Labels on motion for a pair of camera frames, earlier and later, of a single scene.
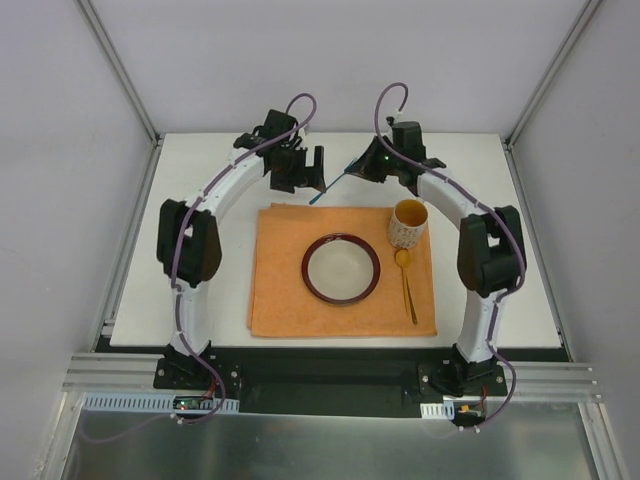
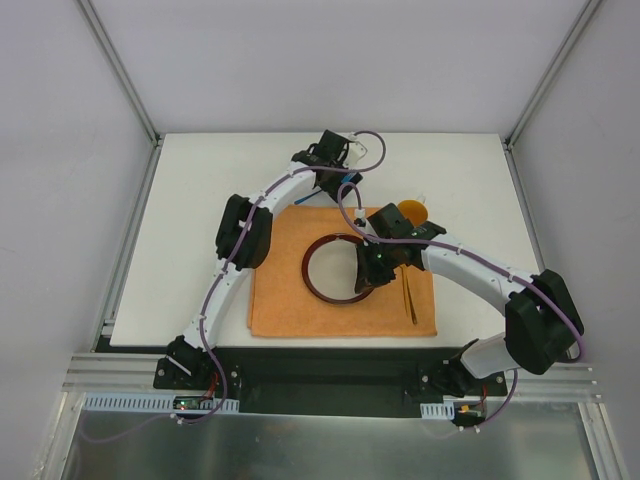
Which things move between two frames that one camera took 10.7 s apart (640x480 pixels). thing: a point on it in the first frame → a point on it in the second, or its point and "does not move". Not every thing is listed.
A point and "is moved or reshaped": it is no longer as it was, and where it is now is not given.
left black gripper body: [298, 168] → [338, 181]
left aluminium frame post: [120, 70] does not move
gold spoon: [413, 312] does not move
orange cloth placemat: [282, 306] does not move
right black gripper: [375, 163] → [373, 270]
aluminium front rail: [92, 373] does not move
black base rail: [316, 382] does not move
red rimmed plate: [341, 268] does not move
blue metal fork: [344, 172] is moved or reshaped
